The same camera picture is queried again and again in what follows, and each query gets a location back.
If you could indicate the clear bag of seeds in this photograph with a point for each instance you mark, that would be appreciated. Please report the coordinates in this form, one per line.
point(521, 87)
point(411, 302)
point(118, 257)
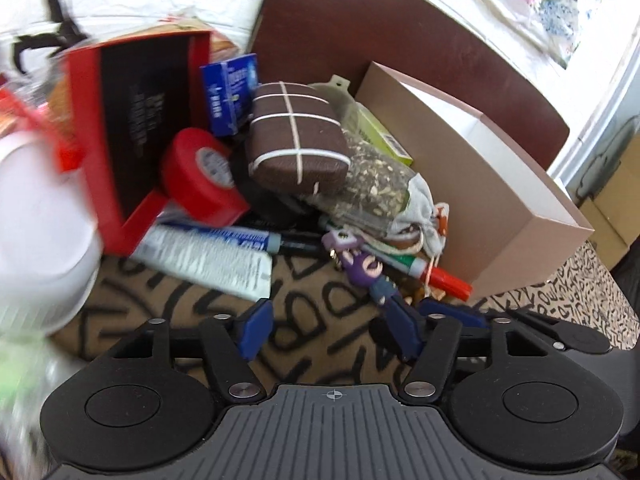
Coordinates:
point(372, 185)

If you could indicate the brown cardboard box white inside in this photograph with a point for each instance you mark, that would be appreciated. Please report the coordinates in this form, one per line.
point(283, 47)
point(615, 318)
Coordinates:
point(475, 185)

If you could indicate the white toothpaste tube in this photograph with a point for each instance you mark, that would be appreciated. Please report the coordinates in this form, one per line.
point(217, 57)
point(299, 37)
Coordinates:
point(205, 257)

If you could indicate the light green carton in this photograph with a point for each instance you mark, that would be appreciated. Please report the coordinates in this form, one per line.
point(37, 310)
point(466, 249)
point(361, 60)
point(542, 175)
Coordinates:
point(382, 135)

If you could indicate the dark brown wooden headboard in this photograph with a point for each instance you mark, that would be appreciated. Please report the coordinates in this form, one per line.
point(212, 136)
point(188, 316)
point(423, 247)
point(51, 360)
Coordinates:
point(400, 25)

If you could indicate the black round item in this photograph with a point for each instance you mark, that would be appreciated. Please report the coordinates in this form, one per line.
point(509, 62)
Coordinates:
point(272, 207)

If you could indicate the red tape roll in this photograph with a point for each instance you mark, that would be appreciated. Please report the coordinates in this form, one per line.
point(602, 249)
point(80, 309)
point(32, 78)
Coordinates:
point(202, 175)

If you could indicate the black bird wall sticker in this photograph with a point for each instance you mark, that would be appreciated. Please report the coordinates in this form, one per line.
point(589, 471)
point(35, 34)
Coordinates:
point(55, 25)

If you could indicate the white bowl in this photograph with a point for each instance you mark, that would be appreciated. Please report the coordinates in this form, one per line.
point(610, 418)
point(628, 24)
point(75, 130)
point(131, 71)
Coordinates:
point(40, 240)

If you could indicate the red and green marker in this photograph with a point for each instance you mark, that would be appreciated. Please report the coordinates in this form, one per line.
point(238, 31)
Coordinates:
point(430, 272)

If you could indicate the floral plastic bag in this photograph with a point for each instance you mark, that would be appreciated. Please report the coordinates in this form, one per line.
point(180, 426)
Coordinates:
point(540, 5)

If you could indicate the letter-patterned brown blanket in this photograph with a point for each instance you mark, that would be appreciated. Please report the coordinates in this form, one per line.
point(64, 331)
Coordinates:
point(310, 320)

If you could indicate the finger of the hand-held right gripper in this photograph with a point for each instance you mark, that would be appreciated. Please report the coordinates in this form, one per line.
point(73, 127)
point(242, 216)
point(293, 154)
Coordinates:
point(382, 335)
point(450, 312)

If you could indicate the dark cloth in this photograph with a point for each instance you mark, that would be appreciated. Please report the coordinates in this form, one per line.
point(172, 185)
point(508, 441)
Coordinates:
point(627, 280)

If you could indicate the brown pouch with white bands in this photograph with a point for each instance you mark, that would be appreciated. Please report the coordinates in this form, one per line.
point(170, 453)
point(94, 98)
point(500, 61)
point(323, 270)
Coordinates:
point(297, 135)

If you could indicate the red and black box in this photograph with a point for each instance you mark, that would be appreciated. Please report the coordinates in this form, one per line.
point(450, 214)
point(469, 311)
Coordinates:
point(135, 130)

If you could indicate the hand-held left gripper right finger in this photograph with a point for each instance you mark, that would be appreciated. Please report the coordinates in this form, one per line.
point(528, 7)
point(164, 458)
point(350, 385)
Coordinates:
point(406, 327)

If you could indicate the black marker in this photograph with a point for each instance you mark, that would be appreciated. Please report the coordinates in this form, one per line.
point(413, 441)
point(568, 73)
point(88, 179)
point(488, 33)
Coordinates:
point(295, 244)

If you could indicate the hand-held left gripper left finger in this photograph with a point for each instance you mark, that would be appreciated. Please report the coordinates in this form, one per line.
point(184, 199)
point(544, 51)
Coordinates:
point(256, 327)

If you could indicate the glass door with cartoon drawing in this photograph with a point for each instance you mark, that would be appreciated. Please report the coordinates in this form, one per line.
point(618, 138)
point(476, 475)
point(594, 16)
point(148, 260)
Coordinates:
point(610, 155)

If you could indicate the blue carton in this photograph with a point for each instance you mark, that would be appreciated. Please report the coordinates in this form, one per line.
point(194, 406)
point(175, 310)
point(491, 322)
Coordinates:
point(231, 92)

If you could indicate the floral brown gift box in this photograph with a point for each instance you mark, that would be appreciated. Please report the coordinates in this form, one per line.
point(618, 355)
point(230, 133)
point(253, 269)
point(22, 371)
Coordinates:
point(200, 35)

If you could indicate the folded cardboard boxes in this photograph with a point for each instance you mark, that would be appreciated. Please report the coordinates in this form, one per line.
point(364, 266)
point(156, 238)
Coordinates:
point(615, 200)

